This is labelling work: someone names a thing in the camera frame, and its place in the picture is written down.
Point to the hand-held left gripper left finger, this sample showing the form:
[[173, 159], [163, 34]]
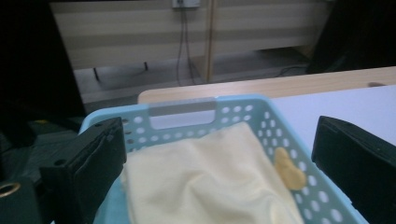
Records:
[[90, 161]]

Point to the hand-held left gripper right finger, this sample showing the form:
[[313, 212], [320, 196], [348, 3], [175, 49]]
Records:
[[355, 161]]

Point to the light blue plastic basket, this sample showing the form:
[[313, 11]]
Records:
[[255, 103]]

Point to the light wooden cabinet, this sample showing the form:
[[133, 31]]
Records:
[[130, 34]]

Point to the black curtain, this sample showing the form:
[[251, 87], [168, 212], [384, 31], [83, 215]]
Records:
[[358, 31], [31, 62]]

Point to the cream yellow cloth garment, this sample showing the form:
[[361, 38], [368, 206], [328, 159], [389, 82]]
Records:
[[202, 174]]

